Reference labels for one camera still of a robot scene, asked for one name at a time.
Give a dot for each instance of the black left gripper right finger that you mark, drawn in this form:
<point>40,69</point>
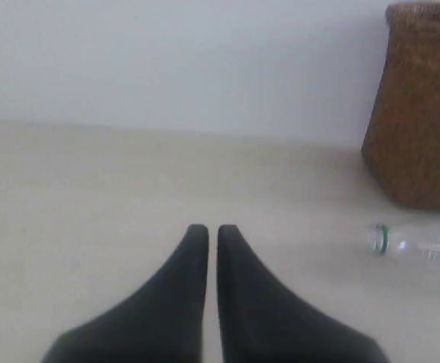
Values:
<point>261,320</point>

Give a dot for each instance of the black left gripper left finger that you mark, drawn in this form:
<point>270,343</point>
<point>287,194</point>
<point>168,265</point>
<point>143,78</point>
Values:
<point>160,322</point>

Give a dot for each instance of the clear plastic water bottle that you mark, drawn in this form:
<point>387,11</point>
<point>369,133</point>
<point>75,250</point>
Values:
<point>411,242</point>

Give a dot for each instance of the brown woven wicker basket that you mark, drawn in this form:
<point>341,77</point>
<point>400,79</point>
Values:
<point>401,147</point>

